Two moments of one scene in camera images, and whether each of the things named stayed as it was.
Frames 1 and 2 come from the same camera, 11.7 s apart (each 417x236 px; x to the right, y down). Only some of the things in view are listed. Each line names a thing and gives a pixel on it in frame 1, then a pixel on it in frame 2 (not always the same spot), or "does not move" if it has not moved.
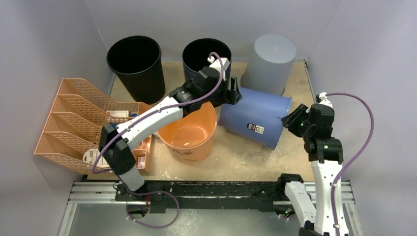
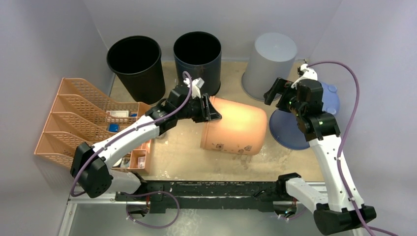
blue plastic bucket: x=256 y=116 to x=283 y=126
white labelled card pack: x=124 y=113 does not move
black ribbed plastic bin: x=137 y=61 does not move
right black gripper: x=296 y=118 to x=282 y=96
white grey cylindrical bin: x=271 y=64 does not move
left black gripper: x=232 y=96 to x=207 y=112
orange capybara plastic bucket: x=190 y=138 to x=242 y=129
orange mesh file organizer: x=72 y=135 does not move
